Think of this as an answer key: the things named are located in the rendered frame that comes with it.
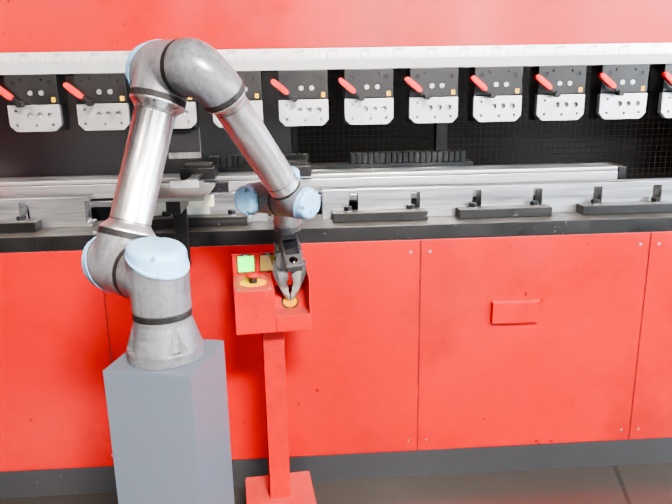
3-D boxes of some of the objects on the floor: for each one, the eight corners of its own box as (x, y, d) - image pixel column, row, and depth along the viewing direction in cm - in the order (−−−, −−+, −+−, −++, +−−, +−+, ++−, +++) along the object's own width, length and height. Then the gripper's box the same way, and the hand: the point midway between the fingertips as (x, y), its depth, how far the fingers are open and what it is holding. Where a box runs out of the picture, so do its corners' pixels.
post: (431, 365, 305) (441, -105, 254) (428, 361, 310) (438, -101, 259) (441, 365, 306) (453, -105, 255) (439, 360, 310) (450, -101, 260)
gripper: (302, 218, 178) (303, 289, 185) (269, 220, 176) (272, 292, 184) (305, 227, 170) (307, 302, 177) (271, 229, 168) (274, 304, 176)
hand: (290, 296), depth 177 cm, fingers closed
